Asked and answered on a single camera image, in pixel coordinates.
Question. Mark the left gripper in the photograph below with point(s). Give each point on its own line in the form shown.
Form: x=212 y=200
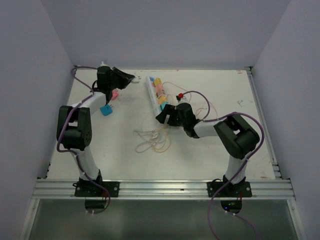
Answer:
x=125 y=79

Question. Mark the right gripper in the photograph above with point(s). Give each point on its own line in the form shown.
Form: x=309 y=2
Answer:
x=171 y=111

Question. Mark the pink plug adapter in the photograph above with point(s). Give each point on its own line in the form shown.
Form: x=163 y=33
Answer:
x=116 y=93

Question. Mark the white power strip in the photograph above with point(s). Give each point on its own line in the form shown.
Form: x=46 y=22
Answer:
x=149 y=81

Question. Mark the blue plug adapter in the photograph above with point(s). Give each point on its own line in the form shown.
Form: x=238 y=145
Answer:
x=106 y=110

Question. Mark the white plug adapter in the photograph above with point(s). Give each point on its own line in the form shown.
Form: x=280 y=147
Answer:
x=136 y=80

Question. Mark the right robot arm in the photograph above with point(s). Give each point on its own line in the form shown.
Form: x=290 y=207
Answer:
x=241 y=135

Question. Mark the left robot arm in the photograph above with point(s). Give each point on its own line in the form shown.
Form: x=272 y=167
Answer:
x=74 y=125

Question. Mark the teal cube plug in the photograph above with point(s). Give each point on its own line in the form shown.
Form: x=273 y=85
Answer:
x=162 y=105

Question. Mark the yellow cube plug near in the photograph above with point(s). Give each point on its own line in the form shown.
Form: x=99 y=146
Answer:
x=161 y=99

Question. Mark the yellow cube plug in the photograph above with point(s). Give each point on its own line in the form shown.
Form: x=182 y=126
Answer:
x=157 y=82
x=161 y=99

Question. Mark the pink cube plug far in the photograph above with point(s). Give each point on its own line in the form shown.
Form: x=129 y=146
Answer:
x=159 y=87

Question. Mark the yellow cube plug far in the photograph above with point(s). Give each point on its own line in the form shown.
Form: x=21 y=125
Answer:
x=157 y=82

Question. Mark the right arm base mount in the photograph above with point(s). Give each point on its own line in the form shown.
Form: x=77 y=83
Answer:
x=225 y=188

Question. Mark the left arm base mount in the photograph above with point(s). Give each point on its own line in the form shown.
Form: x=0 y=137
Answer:
x=88 y=190

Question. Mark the aluminium front rail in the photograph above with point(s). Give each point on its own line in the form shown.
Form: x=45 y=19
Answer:
x=168 y=190

